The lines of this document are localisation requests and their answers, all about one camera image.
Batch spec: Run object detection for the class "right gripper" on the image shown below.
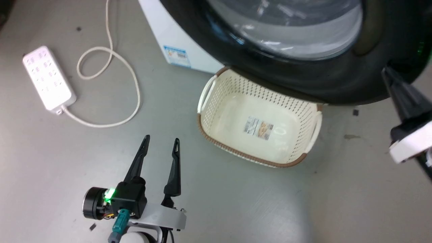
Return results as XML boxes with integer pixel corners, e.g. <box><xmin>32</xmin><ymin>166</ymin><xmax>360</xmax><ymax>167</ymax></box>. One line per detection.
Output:
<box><xmin>381</xmin><ymin>65</ymin><xmax>432</xmax><ymax>165</ymax></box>

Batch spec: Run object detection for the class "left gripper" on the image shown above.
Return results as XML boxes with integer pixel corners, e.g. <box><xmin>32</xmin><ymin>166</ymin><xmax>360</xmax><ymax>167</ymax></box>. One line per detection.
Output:
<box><xmin>83</xmin><ymin>135</ymin><xmax>187</xmax><ymax>234</ymax></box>

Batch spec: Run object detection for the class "black round washing machine door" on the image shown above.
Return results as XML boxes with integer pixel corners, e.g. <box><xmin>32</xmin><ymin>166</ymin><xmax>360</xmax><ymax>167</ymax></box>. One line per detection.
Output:
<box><xmin>160</xmin><ymin>0</ymin><xmax>432</xmax><ymax>106</ymax></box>

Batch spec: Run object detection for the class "white washing machine body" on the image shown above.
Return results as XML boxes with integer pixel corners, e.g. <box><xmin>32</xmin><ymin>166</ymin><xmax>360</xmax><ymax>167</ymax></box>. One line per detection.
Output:
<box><xmin>138</xmin><ymin>0</ymin><xmax>225</xmax><ymax>74</ymax></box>

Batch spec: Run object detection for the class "cream plastic laundry basket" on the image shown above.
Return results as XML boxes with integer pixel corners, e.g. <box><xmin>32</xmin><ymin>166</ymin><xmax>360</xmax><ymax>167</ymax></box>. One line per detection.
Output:
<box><xmin>197</xmin><ymin>66</ymin><xmax>324</xmax><ymax>168</ymax></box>

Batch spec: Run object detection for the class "printed basket label sticker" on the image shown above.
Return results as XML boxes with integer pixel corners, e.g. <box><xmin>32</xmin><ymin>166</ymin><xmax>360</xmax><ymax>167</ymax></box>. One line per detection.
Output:
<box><xmin>244</xmin><ymin>116</ymin><xmax>274</xmax><ymax>141</ymax></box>

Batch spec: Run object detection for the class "blue energy label sticker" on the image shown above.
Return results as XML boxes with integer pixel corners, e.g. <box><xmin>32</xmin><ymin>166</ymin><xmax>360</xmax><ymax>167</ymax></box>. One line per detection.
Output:
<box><xmin>163</xmin><ymin>45</ymin><xmax>192</xmax><ymax>69</ymax></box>

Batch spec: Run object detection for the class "white power strip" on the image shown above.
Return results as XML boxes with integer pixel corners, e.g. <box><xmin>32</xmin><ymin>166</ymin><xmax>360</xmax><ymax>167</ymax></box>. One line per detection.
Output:
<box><xmin>22</xmin><ymin>46</ymin><xmax>77</xmax><ymax>112</ymax></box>

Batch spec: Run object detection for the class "teal plug cable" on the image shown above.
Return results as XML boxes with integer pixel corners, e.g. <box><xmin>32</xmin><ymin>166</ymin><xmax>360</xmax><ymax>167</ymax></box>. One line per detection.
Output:
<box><xmin>108</xmin><ymin>209</ymin><xmax>131</xmax><ymax>243</ymax></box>

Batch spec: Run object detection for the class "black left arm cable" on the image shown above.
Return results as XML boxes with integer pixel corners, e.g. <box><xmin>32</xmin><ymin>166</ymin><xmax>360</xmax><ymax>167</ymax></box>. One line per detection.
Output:
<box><xmin>156</xmin><ymin>228</ymin><xmax>175</xmax><ymax>243</ymax></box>

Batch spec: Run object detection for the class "white power strip cable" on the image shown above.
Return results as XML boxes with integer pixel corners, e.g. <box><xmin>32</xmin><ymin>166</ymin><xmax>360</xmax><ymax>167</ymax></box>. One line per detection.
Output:
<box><xmin>60</xmin><ymin>0</ymin><xmax>141</xmax><ymax>128</ymax></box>

